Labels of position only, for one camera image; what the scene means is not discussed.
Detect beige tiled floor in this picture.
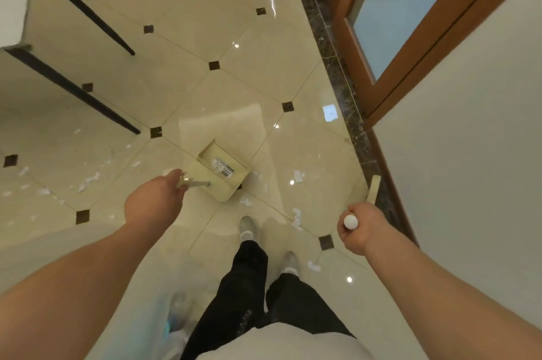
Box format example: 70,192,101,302
0,0,418,360

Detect black trousers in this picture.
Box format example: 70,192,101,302
180,240,357,360

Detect person's right hand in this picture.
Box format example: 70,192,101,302
336,201,388,257

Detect person's left hand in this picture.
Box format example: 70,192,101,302
124,169,190,230

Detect cream dustpan with metal handle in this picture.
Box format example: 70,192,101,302
177,139,251,203

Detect white paper scraps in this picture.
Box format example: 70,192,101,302
2,128,322,274

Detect person's right forearm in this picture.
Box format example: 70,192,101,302
364,236,542,360

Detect person's left grey shoe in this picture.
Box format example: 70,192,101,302
238,216,260,243

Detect cream broom with metal handle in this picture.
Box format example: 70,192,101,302
343,174,382,231

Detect white shirt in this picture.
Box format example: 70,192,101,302
193,323,376,360

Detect person's left forearm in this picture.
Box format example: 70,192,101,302
0,219,171,360

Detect wooden door with glass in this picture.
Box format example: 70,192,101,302
300,0,527,130

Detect person's grey shoe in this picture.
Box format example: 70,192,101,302
238,216,260,243
279,251,301,276

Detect person's right grey shoe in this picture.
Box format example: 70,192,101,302
279,251,301,276

